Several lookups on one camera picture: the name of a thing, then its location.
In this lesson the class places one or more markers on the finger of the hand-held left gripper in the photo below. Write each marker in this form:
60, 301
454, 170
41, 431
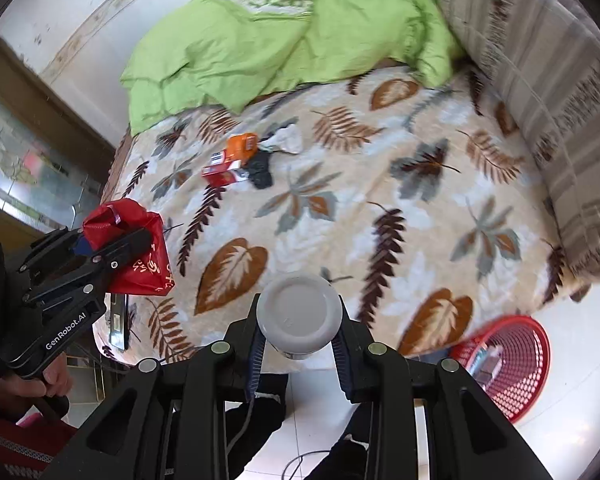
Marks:
50, 252
125, 247

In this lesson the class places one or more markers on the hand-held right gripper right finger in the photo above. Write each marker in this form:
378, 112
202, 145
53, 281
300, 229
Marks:
341, 360

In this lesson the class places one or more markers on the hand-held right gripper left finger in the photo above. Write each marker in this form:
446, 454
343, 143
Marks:
255, 360

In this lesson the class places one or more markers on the red plastic bag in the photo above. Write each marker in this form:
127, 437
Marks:
140, 270

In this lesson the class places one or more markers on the white plastic bottle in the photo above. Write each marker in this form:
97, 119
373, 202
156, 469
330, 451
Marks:
297, 310

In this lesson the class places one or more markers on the orange foil packet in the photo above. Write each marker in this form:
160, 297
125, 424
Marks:
241, 146

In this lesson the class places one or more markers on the red plastic basket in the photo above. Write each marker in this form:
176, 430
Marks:
525, 360

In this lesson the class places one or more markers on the person's left forearm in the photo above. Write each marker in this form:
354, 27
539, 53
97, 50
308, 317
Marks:
15, 450

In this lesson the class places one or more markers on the person's left hand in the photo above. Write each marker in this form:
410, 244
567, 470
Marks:
55, 382

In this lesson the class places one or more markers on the person's leg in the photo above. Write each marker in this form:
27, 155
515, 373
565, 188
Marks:
340, 455
260, 415

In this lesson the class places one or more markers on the dark rectangular object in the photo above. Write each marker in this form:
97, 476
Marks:
117, 320

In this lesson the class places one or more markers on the patterned glass door panel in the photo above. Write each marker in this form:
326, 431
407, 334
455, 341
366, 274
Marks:
30, 160

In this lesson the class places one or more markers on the black sock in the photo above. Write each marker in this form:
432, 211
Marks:
260, 172

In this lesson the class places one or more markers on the leaf-print blanket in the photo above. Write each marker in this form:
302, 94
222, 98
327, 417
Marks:
380, 170

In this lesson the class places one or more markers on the white sock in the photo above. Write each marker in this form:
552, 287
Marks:
287, 139

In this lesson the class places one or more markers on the green duvet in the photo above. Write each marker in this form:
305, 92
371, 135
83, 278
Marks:
230, 55

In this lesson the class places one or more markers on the striped floral pillow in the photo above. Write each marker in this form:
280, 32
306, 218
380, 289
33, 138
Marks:
545, 110
587, 25

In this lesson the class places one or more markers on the brown wooden door frame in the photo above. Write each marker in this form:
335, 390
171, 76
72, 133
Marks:
45, 95

